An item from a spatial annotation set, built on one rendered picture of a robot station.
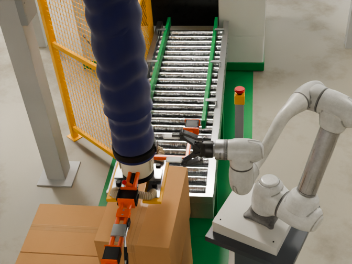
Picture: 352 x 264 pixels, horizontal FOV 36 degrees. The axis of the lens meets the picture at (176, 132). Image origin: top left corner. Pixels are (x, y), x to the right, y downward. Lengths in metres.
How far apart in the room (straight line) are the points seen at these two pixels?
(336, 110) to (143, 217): 1.15
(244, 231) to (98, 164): 2.01
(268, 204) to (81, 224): 1.24
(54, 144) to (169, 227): 1.73
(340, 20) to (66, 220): 4.27
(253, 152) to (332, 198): 2.15
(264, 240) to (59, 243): 1.26
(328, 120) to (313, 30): 3.87
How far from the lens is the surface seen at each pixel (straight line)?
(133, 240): 2.84
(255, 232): 3.01
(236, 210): 3.09
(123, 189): 2.66
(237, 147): 2.27
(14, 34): 3.83
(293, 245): 3.06
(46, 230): 3.54
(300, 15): 6.72
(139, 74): 2.38
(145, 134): 2.61
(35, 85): 4.02
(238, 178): 2.35
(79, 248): 3.39
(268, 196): 2.88
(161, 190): 2.81
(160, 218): 2.92
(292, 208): 2.84
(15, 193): 4.65
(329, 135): 2.67
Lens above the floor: 3.13
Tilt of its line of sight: 40 degrees down
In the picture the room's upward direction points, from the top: 5 degrees counter-clockwise
